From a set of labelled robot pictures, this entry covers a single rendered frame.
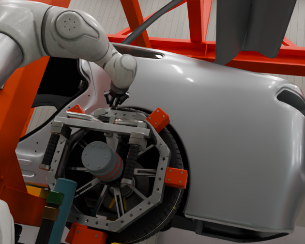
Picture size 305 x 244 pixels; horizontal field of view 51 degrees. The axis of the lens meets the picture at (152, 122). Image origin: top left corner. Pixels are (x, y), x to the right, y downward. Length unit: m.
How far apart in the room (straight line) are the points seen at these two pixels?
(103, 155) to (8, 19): 0.67
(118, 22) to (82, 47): 7.00
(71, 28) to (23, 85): 0.92
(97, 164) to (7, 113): 0.53
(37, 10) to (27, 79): 0.86
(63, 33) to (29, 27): 0.10
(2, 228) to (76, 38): 0.48
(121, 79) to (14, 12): 0.62
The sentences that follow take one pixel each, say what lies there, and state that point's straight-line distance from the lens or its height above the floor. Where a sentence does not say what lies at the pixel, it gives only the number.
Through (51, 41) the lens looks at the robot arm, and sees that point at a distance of 0.85.
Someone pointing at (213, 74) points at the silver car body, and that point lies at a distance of 2.01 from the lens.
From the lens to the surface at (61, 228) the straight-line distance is 1.37.
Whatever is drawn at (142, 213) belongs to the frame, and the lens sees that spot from 1.38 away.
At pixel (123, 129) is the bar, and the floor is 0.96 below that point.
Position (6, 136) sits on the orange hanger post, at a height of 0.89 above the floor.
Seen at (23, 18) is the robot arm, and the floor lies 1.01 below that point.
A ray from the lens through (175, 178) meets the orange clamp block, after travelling 1.38.
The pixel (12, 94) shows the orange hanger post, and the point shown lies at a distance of 1.64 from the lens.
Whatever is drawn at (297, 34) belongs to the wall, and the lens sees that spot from 7.48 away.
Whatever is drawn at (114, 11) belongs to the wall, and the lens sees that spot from 8.07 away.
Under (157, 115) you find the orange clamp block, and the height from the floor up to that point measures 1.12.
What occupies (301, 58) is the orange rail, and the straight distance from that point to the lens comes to 4.65.
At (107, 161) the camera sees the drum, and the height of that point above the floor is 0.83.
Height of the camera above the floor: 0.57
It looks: 20 degrees up
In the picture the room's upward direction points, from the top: 12 degrees clockwise
